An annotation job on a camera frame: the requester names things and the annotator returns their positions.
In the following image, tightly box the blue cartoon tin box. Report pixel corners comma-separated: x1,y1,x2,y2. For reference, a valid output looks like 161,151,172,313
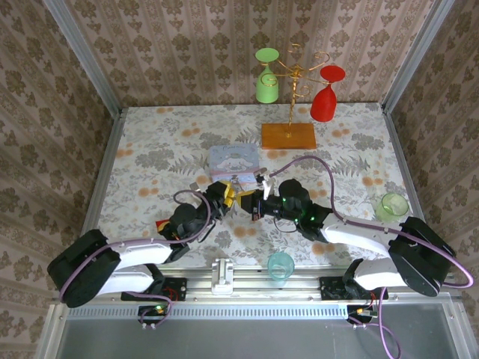
207,144,260,188

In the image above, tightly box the teal transparent plastic cup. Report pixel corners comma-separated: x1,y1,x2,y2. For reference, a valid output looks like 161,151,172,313
266,251,296,281

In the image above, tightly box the gold glass rack stand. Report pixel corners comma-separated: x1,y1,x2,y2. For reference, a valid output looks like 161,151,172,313
260,43,331,151

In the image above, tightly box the green transparent plastic cup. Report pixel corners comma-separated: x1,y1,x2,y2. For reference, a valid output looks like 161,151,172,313
374,192,409,224

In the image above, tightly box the left controller circuit board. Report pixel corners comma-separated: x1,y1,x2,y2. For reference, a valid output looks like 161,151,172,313
138,304,169,325

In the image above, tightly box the controller circuit board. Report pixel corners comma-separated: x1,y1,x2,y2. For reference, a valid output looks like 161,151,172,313
138,304,169,325
346,303,379,324

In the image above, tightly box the green plastic wine glass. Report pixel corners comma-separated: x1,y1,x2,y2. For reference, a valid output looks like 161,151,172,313
254,47,281,105

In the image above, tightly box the red plastic wine glass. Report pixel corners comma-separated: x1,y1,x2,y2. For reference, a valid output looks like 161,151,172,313
309,64,346,123

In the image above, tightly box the right controller circuit board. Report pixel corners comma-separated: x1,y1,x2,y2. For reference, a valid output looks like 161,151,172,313
346,303,379,324

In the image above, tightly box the silver metal mounting bracket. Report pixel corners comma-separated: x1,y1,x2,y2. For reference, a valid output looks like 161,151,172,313
210,257,235,295

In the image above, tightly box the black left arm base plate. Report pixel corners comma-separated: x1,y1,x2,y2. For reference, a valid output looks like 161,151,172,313
120,276,188,302

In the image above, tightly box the aluminium mounting rail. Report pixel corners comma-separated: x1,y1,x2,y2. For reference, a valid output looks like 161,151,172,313
112,267,397,304

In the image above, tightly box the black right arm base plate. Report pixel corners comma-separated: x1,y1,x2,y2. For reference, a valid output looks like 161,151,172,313
319,275,389,301

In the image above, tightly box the aluminium frame post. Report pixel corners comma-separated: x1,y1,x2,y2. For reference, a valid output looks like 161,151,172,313
41,0,123,117
381,0,456,110

